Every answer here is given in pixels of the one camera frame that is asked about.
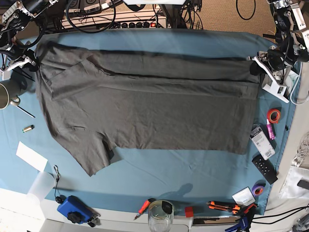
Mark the blue black spring clamp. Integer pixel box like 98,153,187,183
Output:
225,203,258,232

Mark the orange black utility knife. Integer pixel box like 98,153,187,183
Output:
206,201,241,215

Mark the clear drinking glass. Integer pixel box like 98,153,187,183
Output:
148,200,174,232

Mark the dark grey T-shirt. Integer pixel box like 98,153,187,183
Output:
36,42,259,175

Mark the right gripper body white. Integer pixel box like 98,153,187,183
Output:
0,49,36,80

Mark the white paper slip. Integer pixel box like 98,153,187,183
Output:
16,142,48,172

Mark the translucent plastic cup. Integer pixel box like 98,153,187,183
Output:
27,172,56,205

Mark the red tape roll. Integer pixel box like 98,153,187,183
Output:
267,108,281,124

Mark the printed white paper sheet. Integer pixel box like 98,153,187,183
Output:
261,72,299,104

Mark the white power strip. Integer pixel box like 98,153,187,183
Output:
71,15,167,29

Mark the small red cube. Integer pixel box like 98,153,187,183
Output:
184,206,194,218

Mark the black lanyard with clip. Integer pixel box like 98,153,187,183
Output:
53,165,64,204

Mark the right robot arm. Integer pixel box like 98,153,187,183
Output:
0,0,58,80

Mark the black cable tie upper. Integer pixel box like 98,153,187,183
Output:
21,70,34,81

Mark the red handled screwdriver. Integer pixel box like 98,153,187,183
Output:
134,198,155,220

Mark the blue box with knob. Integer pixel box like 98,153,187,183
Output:
57,195,93,224

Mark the white cable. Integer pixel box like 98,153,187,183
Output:
288,62,309,105

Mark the olive green mug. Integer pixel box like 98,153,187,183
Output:
0,79,21,110

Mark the purple tape roll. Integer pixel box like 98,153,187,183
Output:
252,184,265,197

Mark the white blister pack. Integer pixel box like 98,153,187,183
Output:
250,124,275,160

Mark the black remote control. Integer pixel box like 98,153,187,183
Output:
252,155,278,185

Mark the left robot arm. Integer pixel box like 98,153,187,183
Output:
248,0,309,102

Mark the small white card box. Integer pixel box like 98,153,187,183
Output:
232,187,255,207

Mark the blue table cloth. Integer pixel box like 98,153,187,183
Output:
0,29,295,215

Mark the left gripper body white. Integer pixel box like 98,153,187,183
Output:
247,49,294,95

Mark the gold AA battery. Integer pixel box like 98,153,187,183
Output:
22,125,34,133

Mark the white plastic bag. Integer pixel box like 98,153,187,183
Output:
279,166,309,199

